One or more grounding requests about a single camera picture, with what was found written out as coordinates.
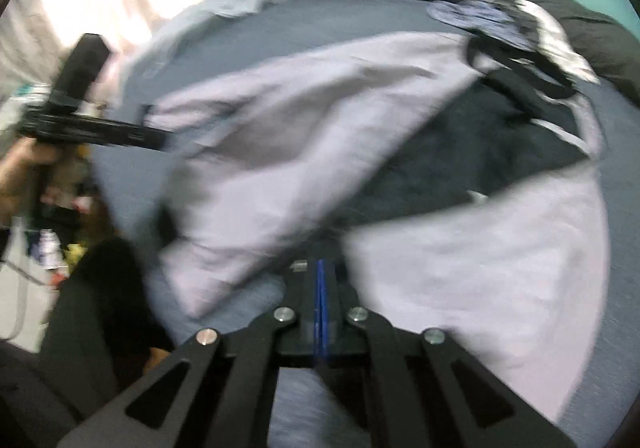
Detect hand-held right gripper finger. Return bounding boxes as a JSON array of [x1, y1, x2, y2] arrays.
[[320, 258, 576, 448], [57, 258, 322, 448]]

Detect light grey blanket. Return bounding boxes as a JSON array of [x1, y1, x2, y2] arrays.
[[100, 0, 296, 94]]

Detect grey jacket with black trim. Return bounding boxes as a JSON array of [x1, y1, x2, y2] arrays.
[[142, 30, 610, 424]]

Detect person's black clothing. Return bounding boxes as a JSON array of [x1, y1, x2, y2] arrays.
[[39, 237, 173, 429]]

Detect white crumpled garment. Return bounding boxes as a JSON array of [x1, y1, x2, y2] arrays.
[[515, 0, 601, 84]]

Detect person's left hand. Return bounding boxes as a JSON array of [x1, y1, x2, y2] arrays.
[[0, 137, 63, 226]]

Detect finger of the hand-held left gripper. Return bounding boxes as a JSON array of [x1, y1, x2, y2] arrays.
[[125, 120, 169, 152]]

